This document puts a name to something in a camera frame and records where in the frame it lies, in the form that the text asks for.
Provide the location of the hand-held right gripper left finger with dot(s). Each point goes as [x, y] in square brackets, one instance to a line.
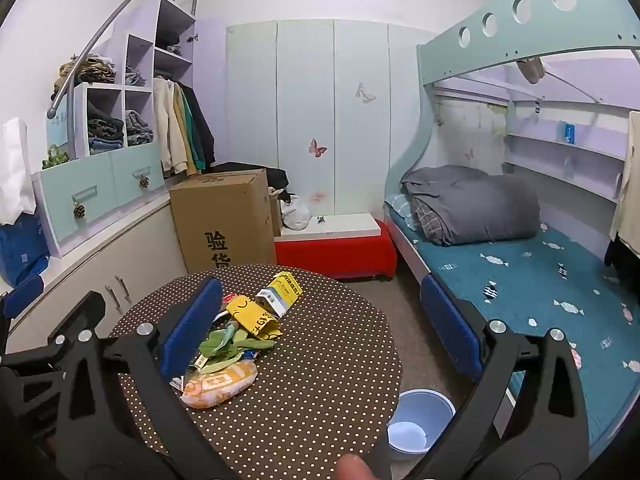
[192, 325]

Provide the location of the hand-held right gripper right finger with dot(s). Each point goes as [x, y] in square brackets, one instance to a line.
[450, 325]

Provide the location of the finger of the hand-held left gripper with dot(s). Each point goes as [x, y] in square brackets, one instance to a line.
[80, 312]
[21, 295]

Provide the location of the green wrapper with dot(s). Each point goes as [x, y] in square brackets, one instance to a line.
[225, 342]

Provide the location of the yellow smiley face packet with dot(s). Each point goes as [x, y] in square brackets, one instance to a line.
[252, 317]

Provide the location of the orange snack packet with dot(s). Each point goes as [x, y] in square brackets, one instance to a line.
[220, 387]

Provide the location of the yellow and white carton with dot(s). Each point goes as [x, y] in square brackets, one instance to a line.
[280, 292]

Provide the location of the light blue plastic basin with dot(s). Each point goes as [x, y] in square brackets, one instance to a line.
[417, 425]

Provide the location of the person's right hand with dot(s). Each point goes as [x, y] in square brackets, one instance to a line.
[355, 469]

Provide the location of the white floor cabinet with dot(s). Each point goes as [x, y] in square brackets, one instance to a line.
[75, 280]

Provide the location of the blue fabric bag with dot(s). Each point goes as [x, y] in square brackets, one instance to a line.
[22, 250]

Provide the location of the red and white packet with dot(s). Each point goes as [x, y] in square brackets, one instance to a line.
[228, 296]

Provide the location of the pinecone ornament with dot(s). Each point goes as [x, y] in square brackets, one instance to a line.
[80, 211]
[145, 182]

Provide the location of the large cardboard box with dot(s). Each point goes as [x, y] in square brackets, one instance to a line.
[220, 220]

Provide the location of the grey quilt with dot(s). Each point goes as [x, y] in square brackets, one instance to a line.
[475, 205]

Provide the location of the white plastic bag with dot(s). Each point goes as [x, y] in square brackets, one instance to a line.
[15, 170]

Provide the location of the blue plaid pillow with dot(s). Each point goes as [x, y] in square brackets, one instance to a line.
[400, 210]

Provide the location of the light blue drawer unit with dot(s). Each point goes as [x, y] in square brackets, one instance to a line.
[100, 185]

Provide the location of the round brown dotted table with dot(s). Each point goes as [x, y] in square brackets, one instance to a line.
[310, 385]

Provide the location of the red ottoman with white top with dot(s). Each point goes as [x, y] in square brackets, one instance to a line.
[335, 250]

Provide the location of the green ornament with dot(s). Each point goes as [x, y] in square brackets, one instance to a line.
[55, 157]

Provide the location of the white crumpled bag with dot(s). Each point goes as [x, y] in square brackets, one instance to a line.
[295, 212]

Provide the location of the black clothes pile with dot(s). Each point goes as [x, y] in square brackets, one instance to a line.
[277, 177]

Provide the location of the dark folded jeans pile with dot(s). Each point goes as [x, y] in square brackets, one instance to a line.
[105, 130]

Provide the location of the black hanging garment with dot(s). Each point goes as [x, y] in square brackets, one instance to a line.
[622, 255]

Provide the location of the grey folded clothes pile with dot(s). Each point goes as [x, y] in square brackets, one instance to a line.
[137, 130]

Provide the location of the green jacket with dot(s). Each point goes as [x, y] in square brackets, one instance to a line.
[191, 130]

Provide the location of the black coat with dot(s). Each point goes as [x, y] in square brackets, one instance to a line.
[202, 125]

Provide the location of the cream jacket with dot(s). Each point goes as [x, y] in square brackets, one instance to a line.
[167, 125]

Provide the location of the pink butterfly sticker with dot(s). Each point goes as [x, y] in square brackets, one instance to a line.
[317, 148]

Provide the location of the small blue packet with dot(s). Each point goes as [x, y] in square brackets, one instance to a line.
[567, 132]

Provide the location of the cream hanging garment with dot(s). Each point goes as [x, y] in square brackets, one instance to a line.
[627, 185]

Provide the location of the olive folded clothes pile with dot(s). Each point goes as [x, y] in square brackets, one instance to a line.
[87, 72]

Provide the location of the white butterfly sticker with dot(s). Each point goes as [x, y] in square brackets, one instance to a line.
[365, 94]

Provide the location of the white open shelf unit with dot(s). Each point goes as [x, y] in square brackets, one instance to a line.
[140, 55]

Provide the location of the brown hanging bag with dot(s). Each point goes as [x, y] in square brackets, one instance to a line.
[530, 70]

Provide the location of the white wardrobe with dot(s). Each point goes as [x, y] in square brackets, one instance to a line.
[320, 85]

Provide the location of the grey metal handrail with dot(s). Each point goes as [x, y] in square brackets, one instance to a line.
[115, 22]

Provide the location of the purple and white wall shelves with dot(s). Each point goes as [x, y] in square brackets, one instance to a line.
[560, 160]

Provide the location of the light blue bunk bed frame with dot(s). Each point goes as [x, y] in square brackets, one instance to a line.
[525, 35]

